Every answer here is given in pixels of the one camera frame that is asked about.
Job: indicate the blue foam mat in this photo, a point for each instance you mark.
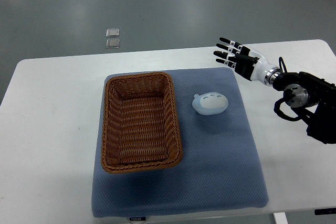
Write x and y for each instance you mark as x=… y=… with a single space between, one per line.
x=220 y=168

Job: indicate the black table control panel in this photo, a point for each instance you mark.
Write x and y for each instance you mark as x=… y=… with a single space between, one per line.
x=325 y=211

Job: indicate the white table leg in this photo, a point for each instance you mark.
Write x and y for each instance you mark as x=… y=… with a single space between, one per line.
x=280 y=218

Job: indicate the light blue plush toy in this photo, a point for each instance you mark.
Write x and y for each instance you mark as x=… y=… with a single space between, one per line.
x=210 y=103

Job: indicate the brown wicker basket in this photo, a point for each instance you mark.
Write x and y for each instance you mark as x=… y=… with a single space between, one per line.
x=140 y=129

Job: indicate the upper metal floor plate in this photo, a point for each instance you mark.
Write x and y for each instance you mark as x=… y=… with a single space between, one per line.
x=113 y=32

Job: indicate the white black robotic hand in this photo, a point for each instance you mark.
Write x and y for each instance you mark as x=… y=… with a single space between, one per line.
x=246 y=62

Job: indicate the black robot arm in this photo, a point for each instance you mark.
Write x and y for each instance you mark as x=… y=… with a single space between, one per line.
x=310 y=99

